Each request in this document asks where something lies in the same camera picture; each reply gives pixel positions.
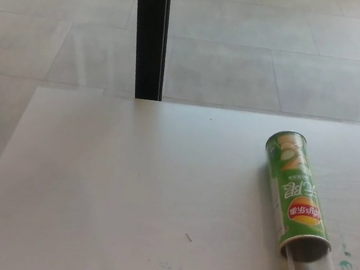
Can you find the green chips can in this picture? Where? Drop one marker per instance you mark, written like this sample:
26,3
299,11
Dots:
295,181

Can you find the black vertical post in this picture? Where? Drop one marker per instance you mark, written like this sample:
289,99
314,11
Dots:
149,33

